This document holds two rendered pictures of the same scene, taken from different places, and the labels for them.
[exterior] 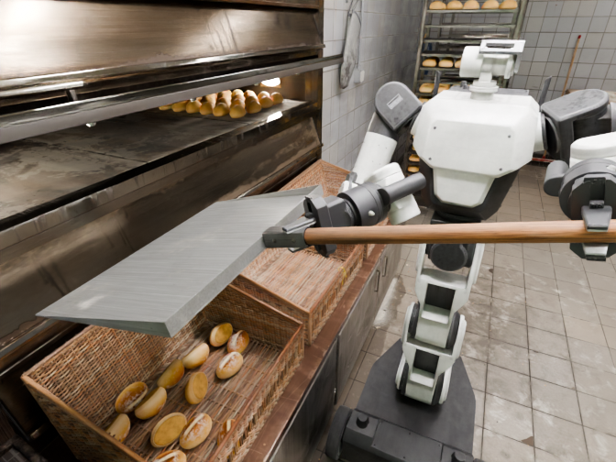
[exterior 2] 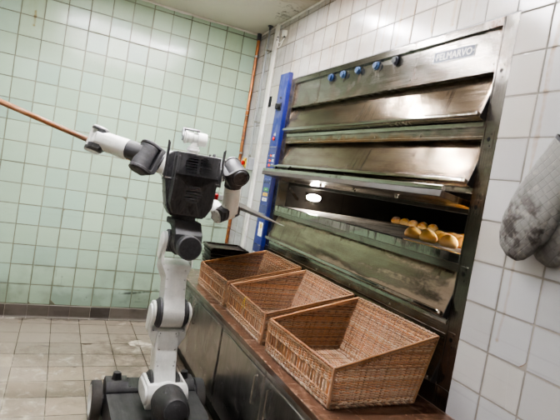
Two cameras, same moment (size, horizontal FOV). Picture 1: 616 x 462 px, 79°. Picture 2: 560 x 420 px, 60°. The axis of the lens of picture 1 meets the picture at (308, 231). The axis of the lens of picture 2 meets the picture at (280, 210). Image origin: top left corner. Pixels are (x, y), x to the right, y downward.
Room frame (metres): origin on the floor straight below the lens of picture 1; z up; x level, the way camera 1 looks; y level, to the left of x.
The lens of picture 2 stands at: (2.84, -1.95, 1.33)
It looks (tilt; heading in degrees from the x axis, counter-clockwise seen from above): 3 degrees down; 130
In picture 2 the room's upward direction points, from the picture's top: 9 degrees clockwise
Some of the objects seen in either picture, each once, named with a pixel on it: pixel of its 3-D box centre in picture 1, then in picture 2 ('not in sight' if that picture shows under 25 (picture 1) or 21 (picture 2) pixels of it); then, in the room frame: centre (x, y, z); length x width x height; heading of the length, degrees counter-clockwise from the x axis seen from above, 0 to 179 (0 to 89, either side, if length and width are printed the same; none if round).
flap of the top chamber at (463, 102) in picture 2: not in sight; (359, 112); (1.38, 0.33, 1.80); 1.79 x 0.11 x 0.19; 155
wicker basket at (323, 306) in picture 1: (288, 258); (286, 302); (1.29, 0.08, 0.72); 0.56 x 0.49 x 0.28; 154
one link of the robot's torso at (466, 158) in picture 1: (473, 146); (190, 182); (1.00, -0.45, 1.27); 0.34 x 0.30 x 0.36; 61
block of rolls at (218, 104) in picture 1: (216, 99); (480, 243); (2.09, 0.49, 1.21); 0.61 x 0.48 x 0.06; 65
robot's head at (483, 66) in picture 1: (485, 68); (195, 141); (0.95, -0.42, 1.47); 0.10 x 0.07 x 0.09; 61
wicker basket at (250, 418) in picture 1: (188, 364); (247, 275); (0.74, 0.34, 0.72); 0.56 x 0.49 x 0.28; 156
